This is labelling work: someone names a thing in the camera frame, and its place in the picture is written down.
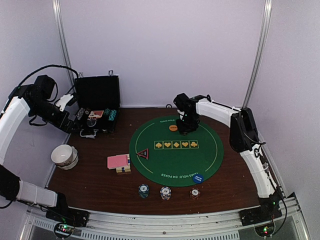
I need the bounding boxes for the gold card box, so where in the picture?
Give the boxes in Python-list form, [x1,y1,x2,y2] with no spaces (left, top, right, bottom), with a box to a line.
[116,154,131,174]

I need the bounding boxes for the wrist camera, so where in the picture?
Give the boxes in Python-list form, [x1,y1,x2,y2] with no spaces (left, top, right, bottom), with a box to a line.
[173,93,189,112]
[54,92,78,112]

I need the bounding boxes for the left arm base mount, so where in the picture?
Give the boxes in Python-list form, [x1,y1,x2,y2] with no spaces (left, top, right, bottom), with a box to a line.
[45,208,90,227]

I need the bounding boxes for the red black chip stack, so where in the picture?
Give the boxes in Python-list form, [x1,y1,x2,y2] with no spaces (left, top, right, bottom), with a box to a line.
[189,188,201,200]

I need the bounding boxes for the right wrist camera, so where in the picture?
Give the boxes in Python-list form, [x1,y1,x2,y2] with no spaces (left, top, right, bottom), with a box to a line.
[173,93,189,112]

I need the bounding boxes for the red-backed card deck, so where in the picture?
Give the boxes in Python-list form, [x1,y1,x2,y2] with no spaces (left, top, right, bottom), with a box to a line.
[107,154,130,170]

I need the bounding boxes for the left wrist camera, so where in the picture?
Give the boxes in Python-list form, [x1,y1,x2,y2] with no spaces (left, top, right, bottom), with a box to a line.
[54,92,78,112]

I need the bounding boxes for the aluminium front rail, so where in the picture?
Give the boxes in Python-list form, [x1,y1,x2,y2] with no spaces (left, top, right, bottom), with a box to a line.
[19,192,313,240]

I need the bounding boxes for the green chip stack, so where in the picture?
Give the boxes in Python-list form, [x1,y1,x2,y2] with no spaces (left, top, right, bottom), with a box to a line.
[138,184,150,199]

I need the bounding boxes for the round green poker mat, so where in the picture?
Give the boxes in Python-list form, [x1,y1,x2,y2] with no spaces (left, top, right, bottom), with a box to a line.
[129,115,224,187]

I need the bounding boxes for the black poker case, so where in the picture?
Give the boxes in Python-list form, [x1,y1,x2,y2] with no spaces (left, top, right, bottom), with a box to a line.
[75,75,121,133]

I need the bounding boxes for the card deck in case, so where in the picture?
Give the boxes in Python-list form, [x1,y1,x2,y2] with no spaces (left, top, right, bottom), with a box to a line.
[88,110,104,119]

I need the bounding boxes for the triangular all-in marker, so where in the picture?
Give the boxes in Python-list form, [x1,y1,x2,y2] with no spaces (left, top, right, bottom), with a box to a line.
[136,148,149,160]

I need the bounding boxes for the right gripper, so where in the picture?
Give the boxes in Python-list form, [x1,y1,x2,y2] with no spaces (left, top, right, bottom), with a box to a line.
[177,112,200,134]

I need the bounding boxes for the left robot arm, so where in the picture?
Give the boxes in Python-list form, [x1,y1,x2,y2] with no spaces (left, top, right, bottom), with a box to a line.
[0,75,79,222]

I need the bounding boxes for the teal chips in case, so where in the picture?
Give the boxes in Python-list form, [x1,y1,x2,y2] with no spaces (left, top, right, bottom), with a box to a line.
[103,108,118,121]

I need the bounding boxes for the blue white chip stack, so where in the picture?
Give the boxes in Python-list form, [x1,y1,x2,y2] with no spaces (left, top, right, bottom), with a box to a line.
[160,186,172,200]

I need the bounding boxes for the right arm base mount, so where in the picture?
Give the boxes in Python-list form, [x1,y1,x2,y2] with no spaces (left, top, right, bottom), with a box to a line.
[239,207,283,226]

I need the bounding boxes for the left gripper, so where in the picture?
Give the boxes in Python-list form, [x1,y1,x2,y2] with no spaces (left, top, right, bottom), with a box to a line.
[30,98,82,133]

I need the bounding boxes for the scalloped white bowl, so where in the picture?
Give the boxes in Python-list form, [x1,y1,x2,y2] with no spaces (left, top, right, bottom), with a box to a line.
[55,146,79,171]

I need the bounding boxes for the clear acrylic dealer puck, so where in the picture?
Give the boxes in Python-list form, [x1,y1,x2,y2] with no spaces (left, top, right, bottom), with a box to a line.
[86,118,97,128]

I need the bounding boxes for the blue small blind button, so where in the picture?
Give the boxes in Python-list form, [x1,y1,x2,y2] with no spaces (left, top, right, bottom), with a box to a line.
[192,173,205,184]

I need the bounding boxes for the white ceramic bowl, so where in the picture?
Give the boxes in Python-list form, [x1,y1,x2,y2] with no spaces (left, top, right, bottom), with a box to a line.
[51,144,73,164]

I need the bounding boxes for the orange dealer button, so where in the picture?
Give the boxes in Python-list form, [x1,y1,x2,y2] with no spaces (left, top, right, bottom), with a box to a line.
[169,124,178,132]

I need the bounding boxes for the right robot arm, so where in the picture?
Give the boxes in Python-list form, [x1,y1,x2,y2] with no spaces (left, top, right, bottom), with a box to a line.
[173,93,282,221]

